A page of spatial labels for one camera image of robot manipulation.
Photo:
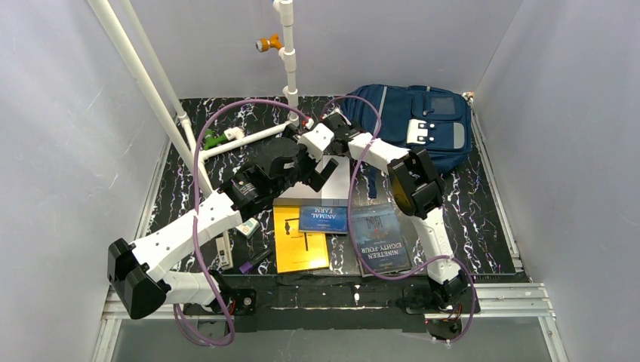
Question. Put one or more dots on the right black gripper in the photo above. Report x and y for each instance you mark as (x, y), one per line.
(343, 131)

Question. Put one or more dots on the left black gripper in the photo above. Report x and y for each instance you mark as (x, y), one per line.
(314, 170)

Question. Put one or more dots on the blue Animal Farm book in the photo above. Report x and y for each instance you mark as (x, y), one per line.
(329, 220)

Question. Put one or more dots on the navy blue student backpack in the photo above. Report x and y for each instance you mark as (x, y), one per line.
(416, 116)

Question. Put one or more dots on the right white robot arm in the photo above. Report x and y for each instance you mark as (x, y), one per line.
(417, 189)

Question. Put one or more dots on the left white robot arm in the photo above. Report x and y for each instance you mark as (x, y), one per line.
(141, 271)

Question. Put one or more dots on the white green card pack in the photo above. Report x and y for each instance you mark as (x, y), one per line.
(248, 228)

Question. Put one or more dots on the yellow book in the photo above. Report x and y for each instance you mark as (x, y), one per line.
(297, 251)

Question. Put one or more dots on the Nineteen Eighty-Four book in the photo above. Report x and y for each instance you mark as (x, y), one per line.
(379, 239)

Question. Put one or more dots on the purple black marker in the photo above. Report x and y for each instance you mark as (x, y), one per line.
(255, 261)

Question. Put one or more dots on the white glue stick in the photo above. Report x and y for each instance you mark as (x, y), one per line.
(224, 251)

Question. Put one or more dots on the green pipe valve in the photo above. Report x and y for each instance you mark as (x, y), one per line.
(212, 140)

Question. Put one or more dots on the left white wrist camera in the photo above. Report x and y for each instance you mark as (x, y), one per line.
(317, 141)

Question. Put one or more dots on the white PVC pipe frame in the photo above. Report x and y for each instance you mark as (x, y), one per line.
(164, 100)

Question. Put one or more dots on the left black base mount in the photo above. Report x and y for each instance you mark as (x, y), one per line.
(239, 302)

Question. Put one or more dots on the aluminium rail frame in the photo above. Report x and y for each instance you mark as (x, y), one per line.
(340, 299)

